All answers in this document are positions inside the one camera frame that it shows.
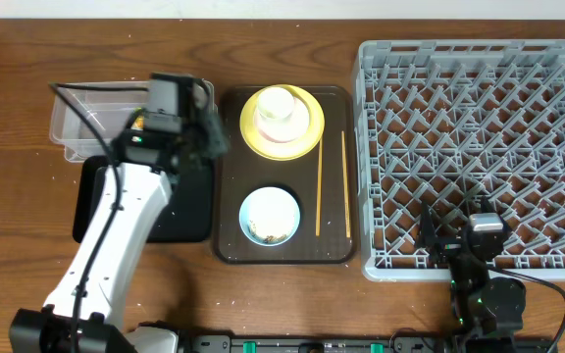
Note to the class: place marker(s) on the grey plastic dishwasher rack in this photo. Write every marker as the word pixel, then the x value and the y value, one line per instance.
pixel 447 123

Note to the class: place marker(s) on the plastic wrapper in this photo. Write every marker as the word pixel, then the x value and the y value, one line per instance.
pixel 138 123

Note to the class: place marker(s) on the yellow plate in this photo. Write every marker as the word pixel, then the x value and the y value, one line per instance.
pixel 283 151

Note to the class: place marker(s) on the clear plastic bin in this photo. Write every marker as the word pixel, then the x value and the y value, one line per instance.
pixel 65 92

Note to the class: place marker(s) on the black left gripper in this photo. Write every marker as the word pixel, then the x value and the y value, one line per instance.
pixel 212 135

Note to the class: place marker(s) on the brown serving tray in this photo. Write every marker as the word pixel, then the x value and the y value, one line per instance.
pixel 241 171

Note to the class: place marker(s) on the wooden chopstick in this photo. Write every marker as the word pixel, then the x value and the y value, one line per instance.
pixel 319 189
pixel 345 186

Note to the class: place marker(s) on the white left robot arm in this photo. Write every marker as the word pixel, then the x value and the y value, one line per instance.
pixel 85 312

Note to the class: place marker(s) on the black tray bin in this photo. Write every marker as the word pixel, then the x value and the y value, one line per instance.
pixel 187 218

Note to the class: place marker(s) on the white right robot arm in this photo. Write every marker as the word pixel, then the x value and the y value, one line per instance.
pixel 489 309

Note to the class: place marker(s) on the pink bowl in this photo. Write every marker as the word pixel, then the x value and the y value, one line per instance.
pixel 287 129

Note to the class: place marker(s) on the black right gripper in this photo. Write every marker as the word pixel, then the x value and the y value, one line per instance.
pixel 447 248

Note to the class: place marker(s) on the light blue bowl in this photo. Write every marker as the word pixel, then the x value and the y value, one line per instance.
pixel 269 216

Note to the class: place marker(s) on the cream cup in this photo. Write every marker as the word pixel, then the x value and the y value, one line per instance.
pixel 275 103

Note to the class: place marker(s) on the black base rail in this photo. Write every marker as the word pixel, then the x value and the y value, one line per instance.
pixel 408 343

